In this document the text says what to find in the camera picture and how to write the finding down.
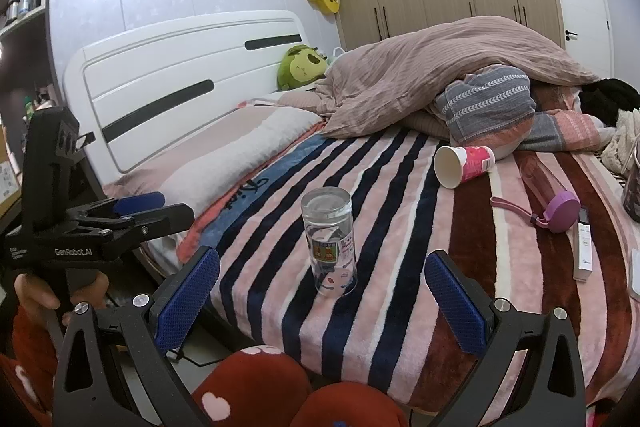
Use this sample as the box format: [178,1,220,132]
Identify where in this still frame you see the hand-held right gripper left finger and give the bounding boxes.
[50,246,223,427]

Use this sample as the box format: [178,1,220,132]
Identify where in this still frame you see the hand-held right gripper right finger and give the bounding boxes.
[424,250,587,427]

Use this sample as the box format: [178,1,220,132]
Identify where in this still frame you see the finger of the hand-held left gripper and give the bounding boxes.
[70,192,167,224]
[100,203,196,253]

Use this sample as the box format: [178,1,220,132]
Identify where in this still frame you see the clear glass cup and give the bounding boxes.
[300,187,357,298]

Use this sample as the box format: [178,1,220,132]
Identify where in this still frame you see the pink paper cup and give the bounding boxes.
[433,145,496,190]

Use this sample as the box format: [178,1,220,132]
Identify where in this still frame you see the person's left hand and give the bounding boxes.
[14,271,110,329]

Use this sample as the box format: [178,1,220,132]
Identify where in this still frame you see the cardboard box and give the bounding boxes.
[0,158,24,208]

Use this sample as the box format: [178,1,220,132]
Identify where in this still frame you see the striped fleece blanket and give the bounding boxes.
[175,126,640,414]

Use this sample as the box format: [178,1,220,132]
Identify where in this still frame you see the long pink white pillow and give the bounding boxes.
[102,98,326,222]

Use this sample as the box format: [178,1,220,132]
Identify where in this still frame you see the person's left leg red pants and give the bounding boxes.
[191,345,315,427]

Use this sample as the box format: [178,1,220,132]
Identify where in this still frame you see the person's leg red pants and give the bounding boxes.
[191,345,315,427]
[289,382,410,427]

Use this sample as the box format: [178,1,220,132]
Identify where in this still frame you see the white remote control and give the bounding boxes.
[572,205,596,283]

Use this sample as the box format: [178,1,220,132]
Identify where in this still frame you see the person's right leg red pants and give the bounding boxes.
[289,382,410,427]

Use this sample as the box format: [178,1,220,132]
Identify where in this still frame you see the white bed headboard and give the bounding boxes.
[63,10,307,176]

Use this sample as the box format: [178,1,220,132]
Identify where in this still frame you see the purple water bottle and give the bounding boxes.
[489,155,582,235]

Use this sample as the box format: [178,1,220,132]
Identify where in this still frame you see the white flat object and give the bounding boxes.
[627,248,640,301]

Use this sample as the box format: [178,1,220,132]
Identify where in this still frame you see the green plush toy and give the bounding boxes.
[276,44,331,90]

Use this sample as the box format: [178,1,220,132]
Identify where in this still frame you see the grey patterned blanket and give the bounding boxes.
[432,64,617,154]

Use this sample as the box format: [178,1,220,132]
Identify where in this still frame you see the dark bag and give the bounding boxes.
[620,167,640,224]

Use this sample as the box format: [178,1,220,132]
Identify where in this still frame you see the white fluffy garment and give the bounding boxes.
[599,109,640,182]

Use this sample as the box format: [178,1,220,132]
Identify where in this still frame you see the pink duvet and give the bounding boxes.
[315,16,601,144]

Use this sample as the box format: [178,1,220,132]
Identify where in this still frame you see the black clothing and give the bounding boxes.
[579,77,640,128]

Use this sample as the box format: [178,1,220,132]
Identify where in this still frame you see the black cable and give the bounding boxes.
[164,346,232,369]

